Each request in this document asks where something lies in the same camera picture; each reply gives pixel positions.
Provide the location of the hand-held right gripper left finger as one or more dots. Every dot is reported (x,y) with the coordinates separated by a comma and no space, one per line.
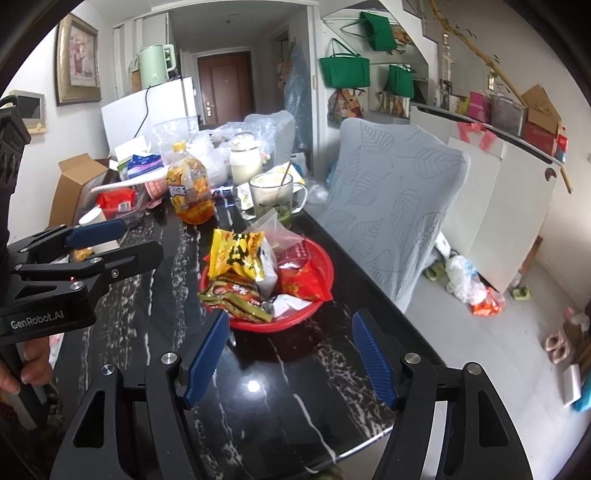
(205,360)

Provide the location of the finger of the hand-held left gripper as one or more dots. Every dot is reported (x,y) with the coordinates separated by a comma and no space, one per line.
(97,233)
(124,263)

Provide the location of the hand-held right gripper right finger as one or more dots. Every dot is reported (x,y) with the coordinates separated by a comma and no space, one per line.
(374,360)

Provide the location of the brown cereal packet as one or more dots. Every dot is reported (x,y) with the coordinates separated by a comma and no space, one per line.
(231,295)

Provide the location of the red plastic basket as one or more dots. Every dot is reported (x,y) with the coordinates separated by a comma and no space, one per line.
(277,323)

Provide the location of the white peanut snack packet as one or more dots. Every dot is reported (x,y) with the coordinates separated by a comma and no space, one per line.
(288,305)

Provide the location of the large red gold candy packet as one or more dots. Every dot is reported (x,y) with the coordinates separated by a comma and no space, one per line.
(304,281)

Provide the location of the yellow peanut packet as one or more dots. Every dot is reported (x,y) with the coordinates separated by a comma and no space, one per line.
(235,254)

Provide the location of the clear bag of white candies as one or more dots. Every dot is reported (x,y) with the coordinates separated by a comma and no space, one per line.
(277,235)

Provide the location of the person's left hand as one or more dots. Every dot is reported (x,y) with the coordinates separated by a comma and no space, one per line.
(34,367)

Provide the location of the paper towel roll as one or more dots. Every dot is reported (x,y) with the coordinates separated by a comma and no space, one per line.
(91,216)

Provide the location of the yellow snack bag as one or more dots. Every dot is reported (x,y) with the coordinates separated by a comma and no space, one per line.
(82,254)

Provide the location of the clear plastic container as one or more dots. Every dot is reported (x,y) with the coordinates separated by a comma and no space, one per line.
(117,214)

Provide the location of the red packet with white label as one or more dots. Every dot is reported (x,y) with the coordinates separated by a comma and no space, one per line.
(115,201)

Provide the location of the white long tray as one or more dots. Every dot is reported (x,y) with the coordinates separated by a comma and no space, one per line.
(117,185)

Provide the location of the pink paper cup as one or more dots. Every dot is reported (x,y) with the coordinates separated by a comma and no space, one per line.
(154,187)

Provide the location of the blue snack packet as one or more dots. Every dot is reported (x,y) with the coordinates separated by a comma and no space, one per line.
(144,165)

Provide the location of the white green carton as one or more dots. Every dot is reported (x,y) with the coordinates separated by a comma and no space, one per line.
(122,150)

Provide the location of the iced tea bottle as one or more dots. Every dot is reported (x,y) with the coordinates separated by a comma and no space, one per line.
(189,194)

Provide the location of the green slipper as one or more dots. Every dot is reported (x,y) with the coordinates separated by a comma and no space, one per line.
(436,272)
(521,293)

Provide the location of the white mini fridge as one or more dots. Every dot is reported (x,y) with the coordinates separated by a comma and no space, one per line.
(129,117)

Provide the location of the white plastic bag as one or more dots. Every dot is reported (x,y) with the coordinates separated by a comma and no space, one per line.
(461,277)

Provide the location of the clear plastic tub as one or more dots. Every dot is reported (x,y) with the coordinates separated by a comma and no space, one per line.
(175,131)

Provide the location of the orange plastic bag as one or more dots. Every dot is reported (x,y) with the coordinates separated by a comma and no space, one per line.
(489,302)

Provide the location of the clear zip bag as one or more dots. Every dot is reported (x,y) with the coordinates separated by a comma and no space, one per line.
(207,157)

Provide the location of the yellow dotted paper bag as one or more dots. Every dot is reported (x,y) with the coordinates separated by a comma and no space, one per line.
(244,197)

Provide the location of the chair with grey leaf cover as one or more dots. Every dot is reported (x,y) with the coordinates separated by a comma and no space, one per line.
(392,207)

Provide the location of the glass mug with green drink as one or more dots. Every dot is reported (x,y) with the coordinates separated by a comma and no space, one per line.
(272,198)

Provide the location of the framed picture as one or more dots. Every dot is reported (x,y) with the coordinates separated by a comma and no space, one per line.
(78,60)

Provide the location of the pink slipper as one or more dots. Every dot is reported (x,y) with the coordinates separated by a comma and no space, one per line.
(561,354)
(550,340)

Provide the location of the green electric kettle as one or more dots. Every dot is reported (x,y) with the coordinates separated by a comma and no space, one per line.
(154,64)

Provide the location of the drinking straw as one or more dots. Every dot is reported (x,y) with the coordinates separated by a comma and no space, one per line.
(287,171)

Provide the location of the chair with plastic cover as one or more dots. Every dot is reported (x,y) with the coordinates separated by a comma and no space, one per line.
(272,134)

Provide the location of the brown door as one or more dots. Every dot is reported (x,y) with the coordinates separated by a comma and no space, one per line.
(226,83)

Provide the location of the white box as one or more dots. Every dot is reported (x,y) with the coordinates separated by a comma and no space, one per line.
(572,385)

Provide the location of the white cabinet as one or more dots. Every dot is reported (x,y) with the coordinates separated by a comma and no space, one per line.
(503,184)

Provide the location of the hanging blue plastic bag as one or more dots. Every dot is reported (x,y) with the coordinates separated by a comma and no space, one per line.
(295,92)

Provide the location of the pink ribbon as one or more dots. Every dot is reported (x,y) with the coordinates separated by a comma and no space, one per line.
(475,134)

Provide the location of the printed cloth bag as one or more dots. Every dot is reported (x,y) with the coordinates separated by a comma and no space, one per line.
(344,108)

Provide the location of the pink box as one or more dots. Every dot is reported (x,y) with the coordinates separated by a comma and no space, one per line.
(480,106)

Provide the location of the red box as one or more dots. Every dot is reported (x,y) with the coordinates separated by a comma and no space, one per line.
(540,136)

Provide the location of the large green tote bag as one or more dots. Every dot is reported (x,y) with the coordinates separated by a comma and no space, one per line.
(344,69)

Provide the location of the small cardboard box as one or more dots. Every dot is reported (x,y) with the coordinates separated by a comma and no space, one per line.
(538,104)

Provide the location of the bamboo stick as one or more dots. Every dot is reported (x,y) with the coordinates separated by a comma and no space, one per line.
(485,60)

